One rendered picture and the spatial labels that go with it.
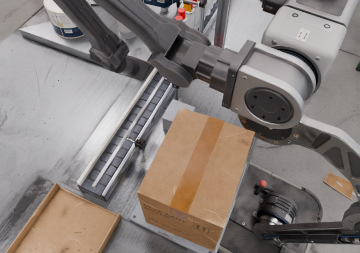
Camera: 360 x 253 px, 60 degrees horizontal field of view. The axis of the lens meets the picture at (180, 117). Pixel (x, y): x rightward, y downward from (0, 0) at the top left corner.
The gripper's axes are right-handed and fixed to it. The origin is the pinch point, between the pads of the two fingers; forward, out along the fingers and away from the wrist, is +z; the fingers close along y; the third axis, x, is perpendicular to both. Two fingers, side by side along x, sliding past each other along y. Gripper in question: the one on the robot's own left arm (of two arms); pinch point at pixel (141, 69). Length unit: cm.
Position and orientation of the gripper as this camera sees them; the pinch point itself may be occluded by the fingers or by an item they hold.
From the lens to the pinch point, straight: 115.4
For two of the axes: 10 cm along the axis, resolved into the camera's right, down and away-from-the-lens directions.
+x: -3.3, 9.3, 1.4
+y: -9.1, -3.6, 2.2
